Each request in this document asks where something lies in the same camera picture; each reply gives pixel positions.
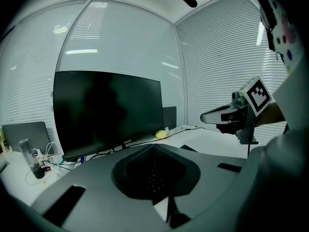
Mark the dark gray flat panel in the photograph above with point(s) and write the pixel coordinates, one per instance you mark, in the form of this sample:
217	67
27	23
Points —
169	117
24	134

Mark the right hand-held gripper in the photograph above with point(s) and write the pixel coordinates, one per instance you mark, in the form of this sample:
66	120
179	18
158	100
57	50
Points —
258	95

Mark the blue adapter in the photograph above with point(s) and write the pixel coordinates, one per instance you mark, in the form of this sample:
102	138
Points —
82	159

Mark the yellow round object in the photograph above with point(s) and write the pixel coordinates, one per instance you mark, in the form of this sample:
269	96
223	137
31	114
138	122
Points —
161	134

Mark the person's white shirt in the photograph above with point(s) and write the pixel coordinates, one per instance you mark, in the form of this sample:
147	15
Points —
294	100

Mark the black computer monitor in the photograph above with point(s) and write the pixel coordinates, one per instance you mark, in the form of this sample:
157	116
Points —
106	110

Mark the person's right forearm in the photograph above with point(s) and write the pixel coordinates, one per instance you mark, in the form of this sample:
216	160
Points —
272	115

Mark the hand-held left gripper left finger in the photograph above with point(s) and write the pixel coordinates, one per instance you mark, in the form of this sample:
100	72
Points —
96	192

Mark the clear bottle with black base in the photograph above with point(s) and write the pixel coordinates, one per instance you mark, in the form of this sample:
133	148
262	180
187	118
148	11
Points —
29	153

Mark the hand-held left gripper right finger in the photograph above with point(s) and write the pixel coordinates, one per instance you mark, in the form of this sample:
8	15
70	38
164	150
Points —
212	178

